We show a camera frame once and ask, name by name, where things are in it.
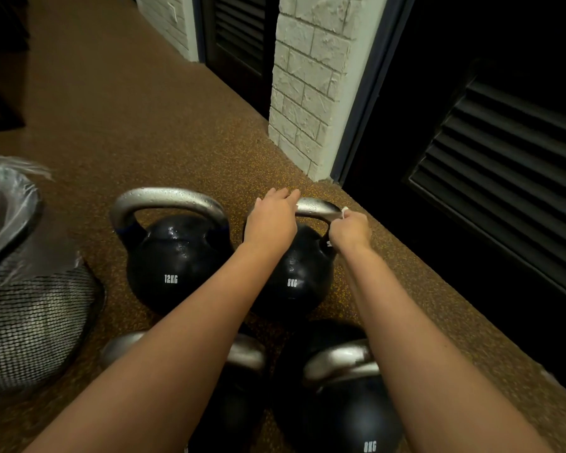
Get person's left hand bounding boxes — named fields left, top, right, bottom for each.
left=243, top=187, right=302, bottom=253

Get person's right hand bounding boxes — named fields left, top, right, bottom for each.
left=329, top=208, right=373, bottom=254

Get small black kettlebell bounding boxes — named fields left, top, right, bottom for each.
left=273, top=320, right=406, bottom=453
left=244, top=197, right=346, bottom=322

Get person's right forearm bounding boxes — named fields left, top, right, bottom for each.
left=342, top=244, right=556, bottom=453

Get person's left forearm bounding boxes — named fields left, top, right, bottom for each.
left=23, top=243, right=291, bottom=453

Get large black kettlebell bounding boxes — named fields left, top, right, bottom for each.
left=109, top=187, right=235, bottom=317

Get black louvered door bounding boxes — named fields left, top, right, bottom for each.
left=202, top=0, right=281, bottom=119
left=342, top=0, right=566, bottom=405

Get clear plastic bin liner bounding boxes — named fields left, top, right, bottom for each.
left=0, top=153, right=85, bottom=283

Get black mesh waste bin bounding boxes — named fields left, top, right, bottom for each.
left=0, top=184, right=106, bottom=398

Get dark furniture piece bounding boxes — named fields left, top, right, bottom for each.
left=0, top=0, right=30, bottom=133

